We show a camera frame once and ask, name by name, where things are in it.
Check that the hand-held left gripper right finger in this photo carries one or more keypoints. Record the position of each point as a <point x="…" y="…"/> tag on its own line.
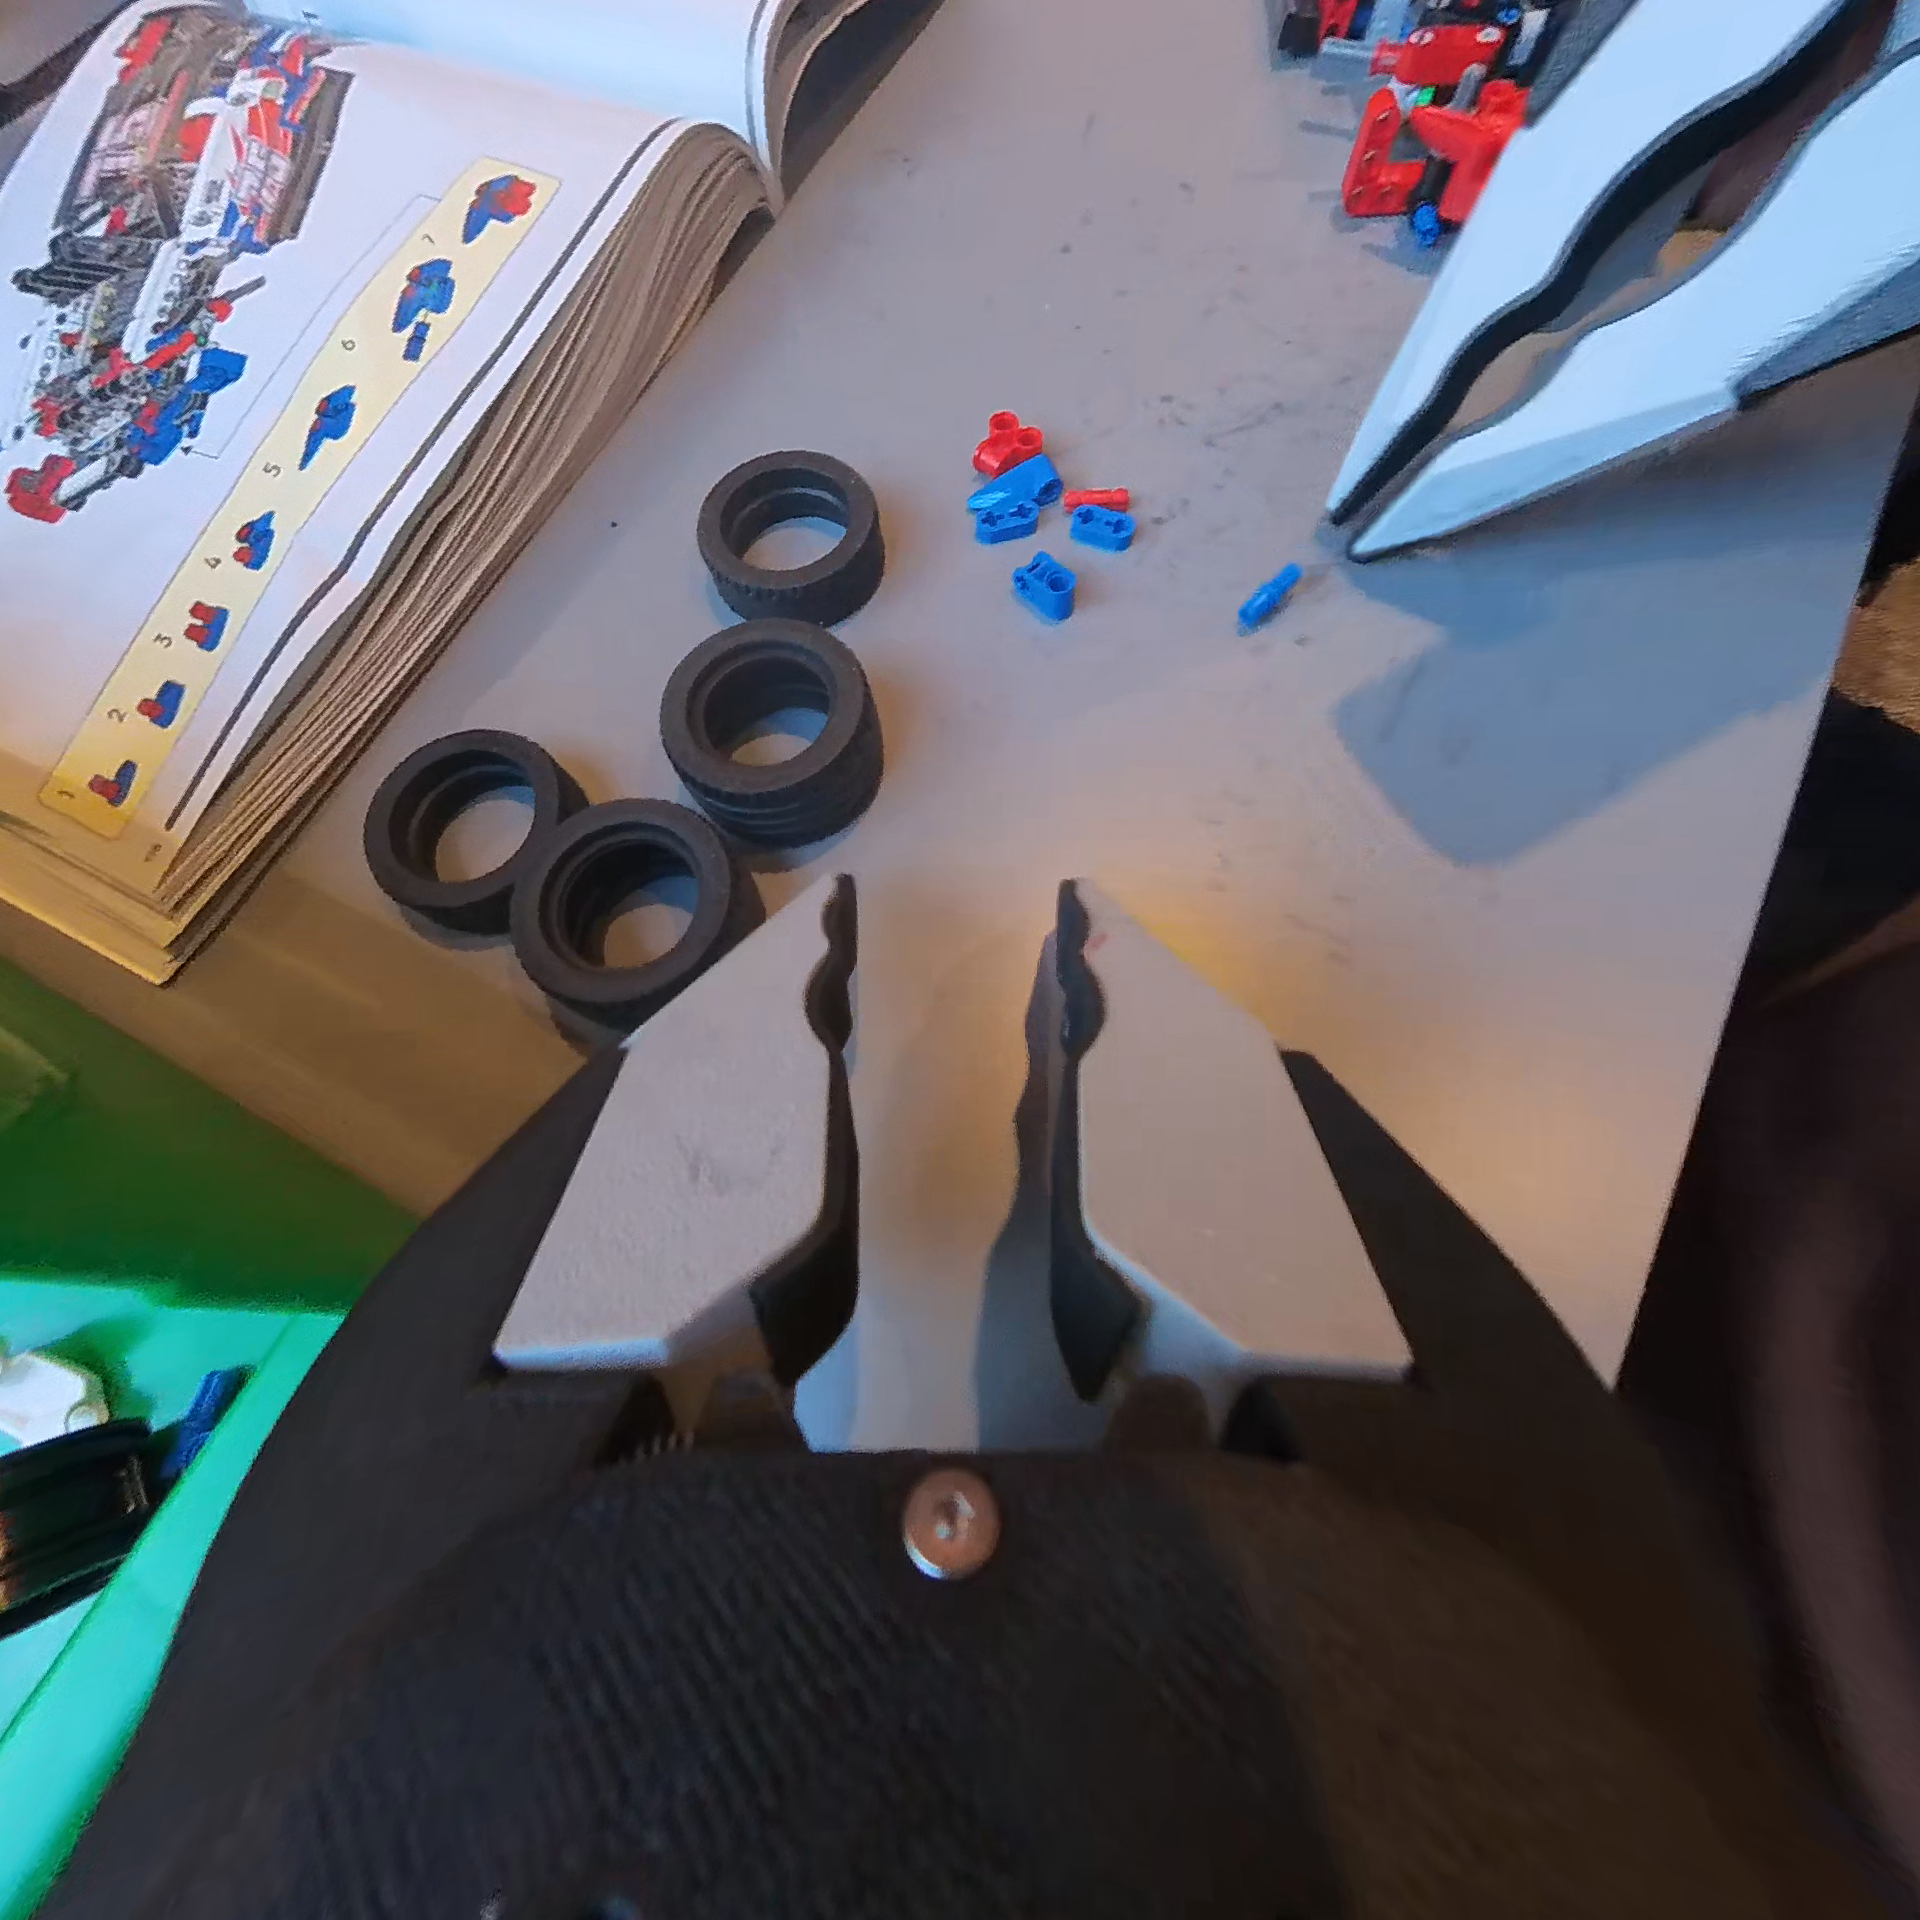
<point x="1230" y="1200"/>

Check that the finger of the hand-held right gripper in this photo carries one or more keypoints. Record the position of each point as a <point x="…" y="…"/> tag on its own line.
<point x="1651" y="376"/>
<point x="1575" y="180"/>

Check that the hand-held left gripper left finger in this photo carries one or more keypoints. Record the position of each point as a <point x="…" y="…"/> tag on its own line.
<point x="675" y="1200"/>

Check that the toy brick car model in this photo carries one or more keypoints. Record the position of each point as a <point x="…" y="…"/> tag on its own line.
<point x="1412" y="149"/>

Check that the green plastic bin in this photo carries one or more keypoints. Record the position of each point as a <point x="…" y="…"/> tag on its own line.
<point x="149" y="1170"/>

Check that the blue pin-hole brick connector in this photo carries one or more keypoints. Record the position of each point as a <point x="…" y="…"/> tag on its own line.
<point x="1046" y="585"/>

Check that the thick building instruction booklet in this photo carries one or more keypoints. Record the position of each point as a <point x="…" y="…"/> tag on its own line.
<point x="375" y="149"/>

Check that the grey desk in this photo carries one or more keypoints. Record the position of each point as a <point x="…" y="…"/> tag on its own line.
<point x="1201" y="751"/>

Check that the small blue brick pin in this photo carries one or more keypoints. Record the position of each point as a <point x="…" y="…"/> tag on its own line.
<point x="1269" y="594"/>

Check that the person's dark trousers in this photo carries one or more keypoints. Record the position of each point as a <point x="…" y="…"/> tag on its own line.
<point x="1770" y="900"/>

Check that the red triple-hole brick connector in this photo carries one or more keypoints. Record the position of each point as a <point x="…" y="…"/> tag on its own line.
<point x="1009" y="441"/>

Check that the blue wedge brick piece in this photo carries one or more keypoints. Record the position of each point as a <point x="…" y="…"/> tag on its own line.
<point x="1023" y="483"/>

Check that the white mudguard brick panel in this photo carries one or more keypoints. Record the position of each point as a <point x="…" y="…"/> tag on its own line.
<point x="45" y="1387"/>

